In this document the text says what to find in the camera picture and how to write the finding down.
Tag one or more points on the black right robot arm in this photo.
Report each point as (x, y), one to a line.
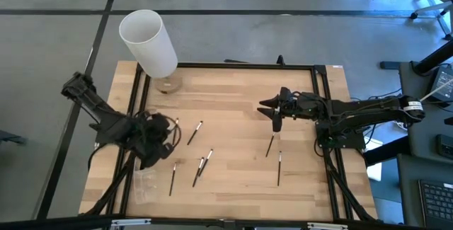
(371, 108)

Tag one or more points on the white paper sheet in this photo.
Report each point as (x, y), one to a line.
(375, 171)

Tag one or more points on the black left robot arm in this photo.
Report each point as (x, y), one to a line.
(106, 120)

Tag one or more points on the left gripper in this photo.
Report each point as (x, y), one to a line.
(152, 131)

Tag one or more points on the black laptop keyboard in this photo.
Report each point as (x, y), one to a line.
(437, 201)

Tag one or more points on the black gantry post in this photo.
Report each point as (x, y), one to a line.
(435, 58)

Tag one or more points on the dark tablet device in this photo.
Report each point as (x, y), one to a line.
(442, 85)

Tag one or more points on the black floor object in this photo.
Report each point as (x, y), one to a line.
(10, 137)

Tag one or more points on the small black desk device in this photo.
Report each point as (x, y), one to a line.
(445, 145)

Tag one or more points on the white office chair base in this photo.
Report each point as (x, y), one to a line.
(430, 10)

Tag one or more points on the grey side desk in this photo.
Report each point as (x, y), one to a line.
(410, 194)

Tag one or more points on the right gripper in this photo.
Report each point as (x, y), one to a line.
(301, 106)

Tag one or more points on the white cylindrical cup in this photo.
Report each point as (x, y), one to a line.
(148, 46)

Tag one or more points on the clear acrylic organizer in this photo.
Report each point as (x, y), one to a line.
(145, 187)

